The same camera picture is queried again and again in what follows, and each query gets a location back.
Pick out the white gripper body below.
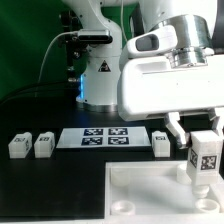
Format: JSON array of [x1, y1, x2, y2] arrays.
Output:
[[117, 55, 224, 121]]

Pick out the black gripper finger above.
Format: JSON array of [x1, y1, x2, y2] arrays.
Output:
[[208, 107, 224, 137], [164, 112, 190, 149]]

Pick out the white square tabletop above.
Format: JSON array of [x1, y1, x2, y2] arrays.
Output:
[[104, 161, 224, 224]]

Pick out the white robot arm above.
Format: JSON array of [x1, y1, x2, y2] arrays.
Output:
[[62, 0, 224, 148]]

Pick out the white sheet with AprilTags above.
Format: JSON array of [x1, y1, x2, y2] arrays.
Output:
[[57, 126, 150, 149]]

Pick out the black camera on stand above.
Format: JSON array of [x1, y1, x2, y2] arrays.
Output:
[[59, 10, 113, 83]]

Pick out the black cables on table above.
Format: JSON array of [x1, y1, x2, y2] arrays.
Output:
[[0, 80, 81, 104]]

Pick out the white camera cable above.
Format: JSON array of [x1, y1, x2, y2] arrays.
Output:
[[37, 31, 81, 84]]

